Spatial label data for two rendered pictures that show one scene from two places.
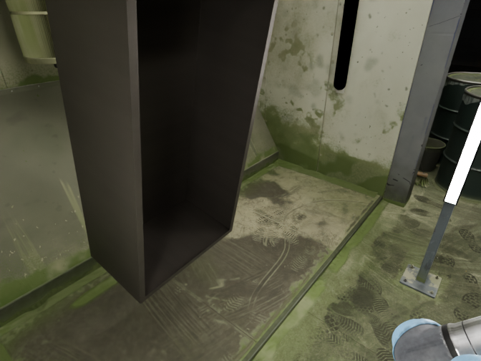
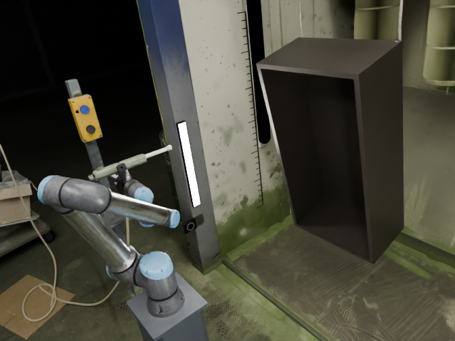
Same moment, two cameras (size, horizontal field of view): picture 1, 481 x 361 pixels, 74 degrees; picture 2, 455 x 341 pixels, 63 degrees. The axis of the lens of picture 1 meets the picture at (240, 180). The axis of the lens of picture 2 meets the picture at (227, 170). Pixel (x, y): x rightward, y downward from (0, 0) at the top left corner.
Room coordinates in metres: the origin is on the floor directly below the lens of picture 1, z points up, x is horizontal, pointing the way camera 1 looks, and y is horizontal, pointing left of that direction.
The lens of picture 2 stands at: (1.06, -1.74, 2.04)
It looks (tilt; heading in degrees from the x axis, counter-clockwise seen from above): 27 degrees down; 106
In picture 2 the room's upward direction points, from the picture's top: 8 degrees counter-clockwise
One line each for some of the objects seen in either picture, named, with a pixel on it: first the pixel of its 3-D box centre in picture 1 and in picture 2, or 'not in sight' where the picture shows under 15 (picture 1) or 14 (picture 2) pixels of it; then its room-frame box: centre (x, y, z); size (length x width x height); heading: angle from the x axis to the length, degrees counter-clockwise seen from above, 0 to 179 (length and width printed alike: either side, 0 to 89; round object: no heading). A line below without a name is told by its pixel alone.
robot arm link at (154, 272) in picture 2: not in sight; (156, 273); (0.29, -0.51, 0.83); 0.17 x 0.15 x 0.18; 167
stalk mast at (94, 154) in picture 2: not in sight; (109, 201); (-0.31, 0.13, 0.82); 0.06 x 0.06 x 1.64; 50
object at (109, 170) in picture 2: not in sight; (137, 172); (0.02, 0.01, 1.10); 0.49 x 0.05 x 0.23; 50
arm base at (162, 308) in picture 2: not in sight; (164, 295); (0.30, -0.51, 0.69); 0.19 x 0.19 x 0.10
